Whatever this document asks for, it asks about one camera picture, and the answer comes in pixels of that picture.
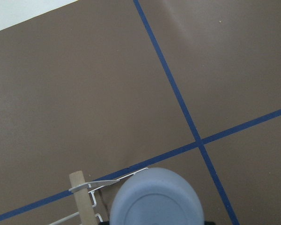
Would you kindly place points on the white wire cup holder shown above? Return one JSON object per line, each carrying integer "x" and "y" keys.
{"x": 81, "y": 189}

